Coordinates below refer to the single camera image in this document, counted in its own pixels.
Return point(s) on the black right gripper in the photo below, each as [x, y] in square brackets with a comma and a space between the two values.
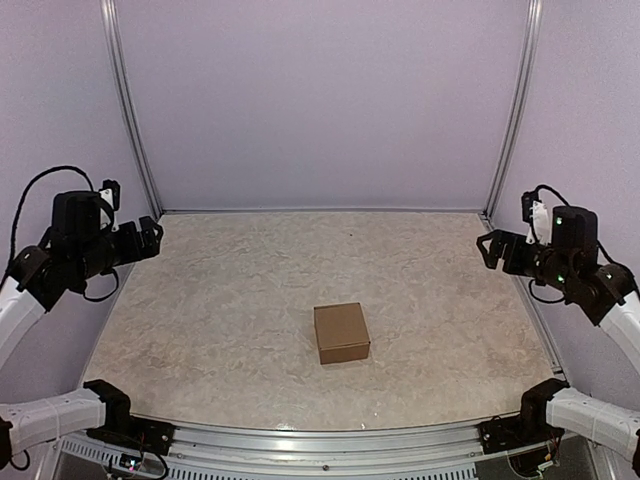
[502, 238]

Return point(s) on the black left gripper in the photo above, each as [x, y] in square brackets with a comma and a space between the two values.
[150, 245]

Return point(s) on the brown cardboard box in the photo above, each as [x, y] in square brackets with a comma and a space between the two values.
[341, 333]

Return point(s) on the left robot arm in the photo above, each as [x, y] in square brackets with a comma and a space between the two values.
[83, 240]

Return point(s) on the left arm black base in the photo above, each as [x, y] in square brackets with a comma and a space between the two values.
[123, 429]

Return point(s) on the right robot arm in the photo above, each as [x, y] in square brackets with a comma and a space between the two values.
[561, 250]

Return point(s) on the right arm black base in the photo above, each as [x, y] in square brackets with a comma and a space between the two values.
[528, 427]

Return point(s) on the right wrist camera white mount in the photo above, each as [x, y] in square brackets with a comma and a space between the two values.
[535, 214]

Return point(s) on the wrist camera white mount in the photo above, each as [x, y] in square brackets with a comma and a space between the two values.
[535, 214]
[110, 193]

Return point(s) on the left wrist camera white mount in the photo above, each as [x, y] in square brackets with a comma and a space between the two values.
[110, 193]

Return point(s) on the left aluminium frame post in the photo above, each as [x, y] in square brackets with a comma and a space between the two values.
[110, 21]

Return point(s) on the aluminium frame post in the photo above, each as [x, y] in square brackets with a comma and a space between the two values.
[517, 106]
[110, 21]

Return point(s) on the right aluminium frame post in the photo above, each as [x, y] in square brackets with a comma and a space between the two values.
[517, 106]

